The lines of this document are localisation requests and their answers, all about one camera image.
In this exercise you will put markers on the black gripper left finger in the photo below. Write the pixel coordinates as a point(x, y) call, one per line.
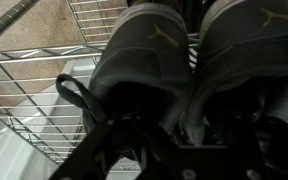
point(94, 156)

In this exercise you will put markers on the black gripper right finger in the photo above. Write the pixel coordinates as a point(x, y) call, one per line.
point(270, 156)

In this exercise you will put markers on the grey Puma sneaker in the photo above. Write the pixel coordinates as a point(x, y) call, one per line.
point(144, 63)
point(250, 56)

